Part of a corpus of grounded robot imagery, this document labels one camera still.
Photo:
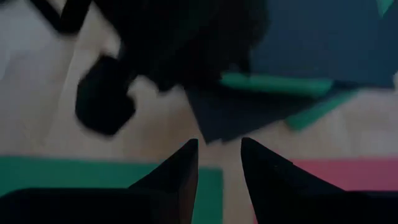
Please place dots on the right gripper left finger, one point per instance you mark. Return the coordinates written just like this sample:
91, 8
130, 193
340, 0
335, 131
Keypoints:
124, 208

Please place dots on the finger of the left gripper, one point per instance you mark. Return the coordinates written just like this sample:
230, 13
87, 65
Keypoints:
102, 102

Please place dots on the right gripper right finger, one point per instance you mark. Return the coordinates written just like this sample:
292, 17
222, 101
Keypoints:
295, 202

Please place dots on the red paper sheet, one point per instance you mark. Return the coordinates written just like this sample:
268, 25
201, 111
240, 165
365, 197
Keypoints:
342, 174

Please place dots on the black paper sheet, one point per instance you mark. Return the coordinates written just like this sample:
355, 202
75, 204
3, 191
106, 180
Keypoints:
326, 40
242, 115

